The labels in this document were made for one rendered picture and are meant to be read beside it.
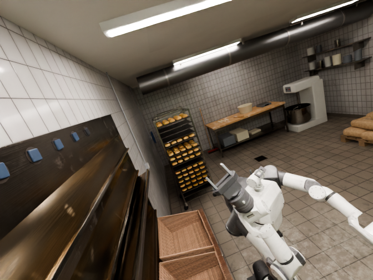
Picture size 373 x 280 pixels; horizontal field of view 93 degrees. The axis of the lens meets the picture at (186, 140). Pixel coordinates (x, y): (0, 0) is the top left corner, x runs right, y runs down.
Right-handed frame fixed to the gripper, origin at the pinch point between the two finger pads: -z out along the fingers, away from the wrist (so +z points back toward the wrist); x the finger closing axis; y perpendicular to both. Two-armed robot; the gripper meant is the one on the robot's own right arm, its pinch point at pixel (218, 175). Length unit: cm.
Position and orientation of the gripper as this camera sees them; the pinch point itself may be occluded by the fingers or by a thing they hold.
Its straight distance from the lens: 75.2
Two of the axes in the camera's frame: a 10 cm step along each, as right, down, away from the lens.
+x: 7.3, -6.9, 0.5
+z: 6.7, 7.2, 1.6
